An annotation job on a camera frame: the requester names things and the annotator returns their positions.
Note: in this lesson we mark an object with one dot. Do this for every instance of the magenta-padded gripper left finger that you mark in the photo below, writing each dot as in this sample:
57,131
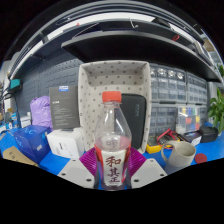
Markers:
76,171

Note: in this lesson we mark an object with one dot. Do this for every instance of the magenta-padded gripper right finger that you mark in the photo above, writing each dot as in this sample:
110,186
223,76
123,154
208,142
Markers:
146,171

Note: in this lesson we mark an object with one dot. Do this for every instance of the clear red-capped drink bottle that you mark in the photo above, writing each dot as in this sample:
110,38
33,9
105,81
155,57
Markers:
112,166

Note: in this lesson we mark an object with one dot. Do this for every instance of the yellow multimeter with red leads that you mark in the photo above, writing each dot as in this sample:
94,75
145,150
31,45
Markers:
153,146

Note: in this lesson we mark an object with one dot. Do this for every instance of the white cardboard box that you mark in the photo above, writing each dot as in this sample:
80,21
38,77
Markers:
65,143

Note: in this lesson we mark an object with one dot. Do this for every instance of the grey-white ceramic mug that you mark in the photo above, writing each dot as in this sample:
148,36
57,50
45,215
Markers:
181,155

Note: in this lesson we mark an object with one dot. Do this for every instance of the blue cardboard box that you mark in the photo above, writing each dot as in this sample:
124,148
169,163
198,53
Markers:
31,141

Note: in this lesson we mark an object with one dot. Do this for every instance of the small black white-labelled box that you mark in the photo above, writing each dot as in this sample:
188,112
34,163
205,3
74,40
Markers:
190,137

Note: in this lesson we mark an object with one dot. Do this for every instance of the black zip case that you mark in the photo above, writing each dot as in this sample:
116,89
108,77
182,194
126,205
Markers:
136,116

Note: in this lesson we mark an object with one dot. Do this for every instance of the flat round red coaster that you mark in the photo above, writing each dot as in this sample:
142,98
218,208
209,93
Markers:
201,158

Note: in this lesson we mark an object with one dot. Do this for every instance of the grey small-parts drawer cabinet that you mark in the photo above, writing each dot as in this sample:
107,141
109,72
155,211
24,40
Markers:
203,111
161,116
197,89
168,85

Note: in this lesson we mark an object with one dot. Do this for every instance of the dark grey flat box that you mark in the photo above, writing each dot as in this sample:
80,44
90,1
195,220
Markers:
64,108

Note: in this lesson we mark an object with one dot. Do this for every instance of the clear plastic organizer box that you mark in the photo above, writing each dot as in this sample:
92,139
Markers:
188,120

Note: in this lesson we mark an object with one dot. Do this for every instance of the purple plastic bag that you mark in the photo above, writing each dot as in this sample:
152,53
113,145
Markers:
40,111

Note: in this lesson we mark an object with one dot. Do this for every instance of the black flat case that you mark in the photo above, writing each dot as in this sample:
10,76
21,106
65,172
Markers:
208,134

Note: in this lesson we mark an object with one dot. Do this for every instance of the white polka-dot fabric bin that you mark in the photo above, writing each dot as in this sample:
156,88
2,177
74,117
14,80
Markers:
96,83

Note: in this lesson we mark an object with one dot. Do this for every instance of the green potted plant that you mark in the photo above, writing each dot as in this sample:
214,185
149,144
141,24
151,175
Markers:
218,111

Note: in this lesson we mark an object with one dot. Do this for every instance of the black wall shelf unit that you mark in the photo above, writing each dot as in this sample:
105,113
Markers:
133,46

